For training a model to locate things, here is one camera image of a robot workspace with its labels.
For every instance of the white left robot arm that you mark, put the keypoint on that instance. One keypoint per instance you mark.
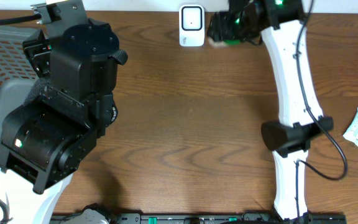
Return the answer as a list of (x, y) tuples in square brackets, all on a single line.
[(67, 110)]

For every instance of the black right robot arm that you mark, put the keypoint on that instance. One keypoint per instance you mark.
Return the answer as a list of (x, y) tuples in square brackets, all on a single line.
[(300, 118)]

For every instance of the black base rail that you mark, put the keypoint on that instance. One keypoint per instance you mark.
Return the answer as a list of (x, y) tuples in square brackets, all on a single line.
[(95, 214)]

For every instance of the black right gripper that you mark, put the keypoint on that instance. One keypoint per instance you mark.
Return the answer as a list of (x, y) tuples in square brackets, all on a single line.
[(221, 23)]

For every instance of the green lid jar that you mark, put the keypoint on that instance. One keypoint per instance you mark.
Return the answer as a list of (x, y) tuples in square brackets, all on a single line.
[(223, 43)]

